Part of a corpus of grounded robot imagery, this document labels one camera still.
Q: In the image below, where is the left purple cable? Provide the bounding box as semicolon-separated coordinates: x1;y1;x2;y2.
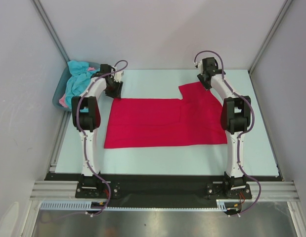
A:
41;60;130;224

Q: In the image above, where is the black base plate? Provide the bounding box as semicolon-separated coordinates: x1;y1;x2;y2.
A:
45;173;282;209

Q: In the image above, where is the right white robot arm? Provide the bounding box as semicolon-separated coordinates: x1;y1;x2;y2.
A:
194;57;252;198

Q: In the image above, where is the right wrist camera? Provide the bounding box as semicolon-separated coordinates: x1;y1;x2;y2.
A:
194;60;203;72

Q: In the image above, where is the red t shirt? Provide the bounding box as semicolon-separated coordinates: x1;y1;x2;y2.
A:
104;82;227;149

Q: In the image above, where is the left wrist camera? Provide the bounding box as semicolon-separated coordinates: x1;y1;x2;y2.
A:
113;71;124;83

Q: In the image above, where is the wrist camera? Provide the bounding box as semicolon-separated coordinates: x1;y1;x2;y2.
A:
113;71;124;83
194;60;203;72

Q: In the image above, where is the grey plastic bin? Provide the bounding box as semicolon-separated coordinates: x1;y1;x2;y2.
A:
52;62;100;112

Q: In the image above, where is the cyan t shirt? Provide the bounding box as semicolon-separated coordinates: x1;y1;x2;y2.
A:
64;60;99;109

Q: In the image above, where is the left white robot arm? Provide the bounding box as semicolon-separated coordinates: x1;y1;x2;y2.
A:
72;64;124;177

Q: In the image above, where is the aluminium frame rail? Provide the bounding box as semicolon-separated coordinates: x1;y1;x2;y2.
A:
30;181;300;202

